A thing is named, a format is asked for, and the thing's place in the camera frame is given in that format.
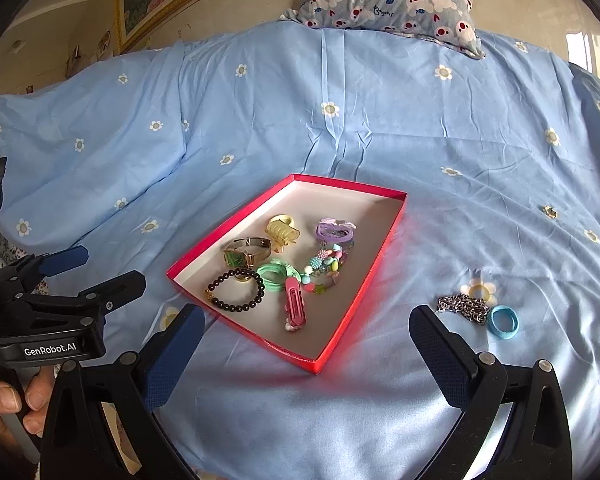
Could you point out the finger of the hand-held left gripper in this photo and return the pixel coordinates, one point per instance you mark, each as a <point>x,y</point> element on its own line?
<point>120,287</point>
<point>65,260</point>

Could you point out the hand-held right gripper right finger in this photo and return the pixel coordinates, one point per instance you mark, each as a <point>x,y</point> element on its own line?
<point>437,355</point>

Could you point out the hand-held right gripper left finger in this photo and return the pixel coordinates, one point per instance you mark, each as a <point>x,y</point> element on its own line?
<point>172,355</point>

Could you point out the red cardboard box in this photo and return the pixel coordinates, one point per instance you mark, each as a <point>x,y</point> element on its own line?
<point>340,312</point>

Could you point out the gold square wristwatch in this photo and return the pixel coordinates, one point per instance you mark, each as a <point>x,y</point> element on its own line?
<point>237,258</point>

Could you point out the pink hair clip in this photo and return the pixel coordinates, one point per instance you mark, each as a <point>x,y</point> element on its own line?
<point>295,310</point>

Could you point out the yellow hair claw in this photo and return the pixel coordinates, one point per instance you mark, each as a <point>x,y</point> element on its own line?
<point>282,232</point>

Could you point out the floral patterned cloth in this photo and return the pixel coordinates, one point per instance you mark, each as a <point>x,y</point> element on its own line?
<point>10,250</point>

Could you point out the blue floral bed sheet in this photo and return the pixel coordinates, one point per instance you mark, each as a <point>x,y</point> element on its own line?
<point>380,125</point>

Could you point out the window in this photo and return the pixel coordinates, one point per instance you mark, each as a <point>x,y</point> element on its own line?
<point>579,52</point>

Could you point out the cartoon print pillow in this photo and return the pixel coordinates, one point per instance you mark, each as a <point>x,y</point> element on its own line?
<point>380,0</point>

